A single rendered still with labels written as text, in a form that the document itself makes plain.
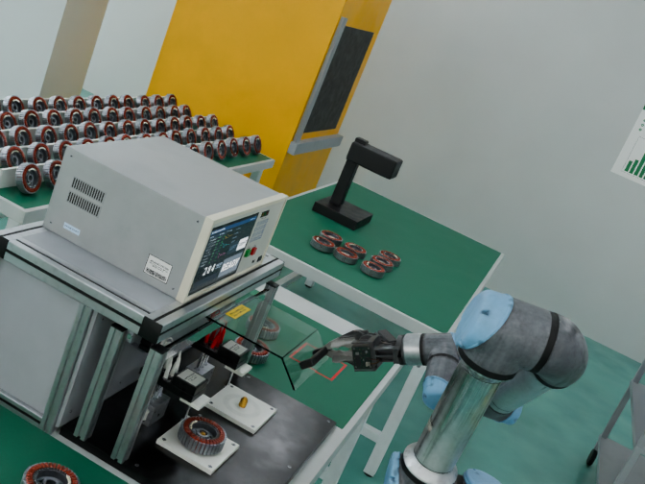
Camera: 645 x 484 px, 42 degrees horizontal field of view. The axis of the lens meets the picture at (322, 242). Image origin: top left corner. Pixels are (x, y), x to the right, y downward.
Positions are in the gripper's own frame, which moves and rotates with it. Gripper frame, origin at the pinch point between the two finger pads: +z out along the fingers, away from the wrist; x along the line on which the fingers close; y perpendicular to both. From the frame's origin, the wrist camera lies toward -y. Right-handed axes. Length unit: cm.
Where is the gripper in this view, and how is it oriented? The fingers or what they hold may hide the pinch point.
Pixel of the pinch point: (327, 349)
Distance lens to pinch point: 207.0
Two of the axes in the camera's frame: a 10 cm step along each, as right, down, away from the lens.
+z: -9.4, 0.6, 3.4
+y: -3.3, 1.7, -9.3
